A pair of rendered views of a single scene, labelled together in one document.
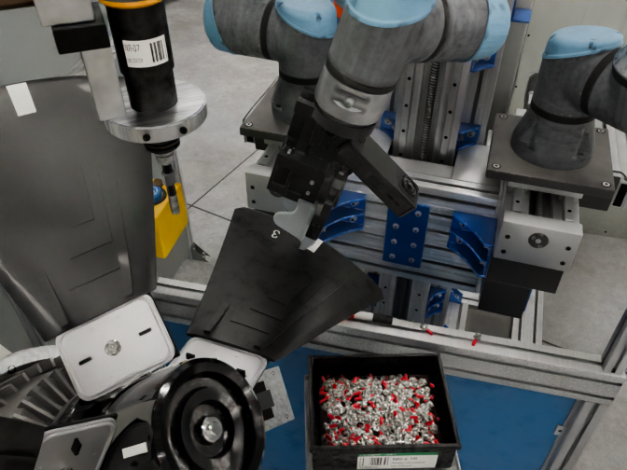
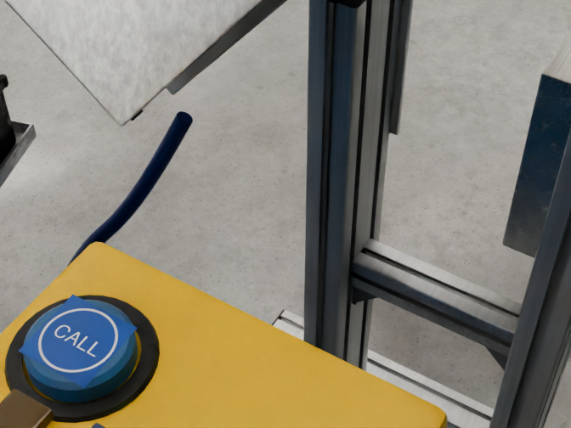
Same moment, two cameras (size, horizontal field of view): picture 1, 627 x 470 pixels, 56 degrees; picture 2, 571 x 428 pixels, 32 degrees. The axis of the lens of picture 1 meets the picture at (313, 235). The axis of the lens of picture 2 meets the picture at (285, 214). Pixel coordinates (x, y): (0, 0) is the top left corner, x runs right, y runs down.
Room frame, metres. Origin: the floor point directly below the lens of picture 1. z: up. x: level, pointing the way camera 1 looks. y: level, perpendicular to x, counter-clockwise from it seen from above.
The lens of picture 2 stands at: (0.95, 0.41, 1.37)
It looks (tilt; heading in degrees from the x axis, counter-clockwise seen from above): 46 degrees down; 198
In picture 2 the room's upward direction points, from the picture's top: straight up
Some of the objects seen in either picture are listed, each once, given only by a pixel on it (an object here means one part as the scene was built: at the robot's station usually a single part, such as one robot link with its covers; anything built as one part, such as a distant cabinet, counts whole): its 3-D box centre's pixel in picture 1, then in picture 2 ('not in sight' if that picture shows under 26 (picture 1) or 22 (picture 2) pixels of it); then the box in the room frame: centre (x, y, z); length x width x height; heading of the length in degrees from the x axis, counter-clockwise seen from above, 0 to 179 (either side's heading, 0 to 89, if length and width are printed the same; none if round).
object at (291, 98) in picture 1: (307, 88); not in sight; (1.12, 0.01, 1.09); 0.15 x 0.15 x 0.10
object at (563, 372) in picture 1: (353, 334); not in sight; (0.69, -0.07, 0.82); 0.90 x 0.04 x 0.08; 77
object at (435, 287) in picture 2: not in sight; (438, 296); (0.28, 0.35, 0.56); 0.19 x 0.04 x 0.04; 77
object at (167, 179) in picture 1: (170, 186); not in sight; (0.36, 0.11, 1.39); 0.01 x 0.01 x 0.05
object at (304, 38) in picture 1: (303, 32); not in sight; (1.12, 0.02, 1.20); 0.13 x 0.12 x 0.14; 68
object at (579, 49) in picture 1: (578, 68); not in sight; (0.97, -0.46, 1.20); 0.13 x 0.12 x 0.14; 33
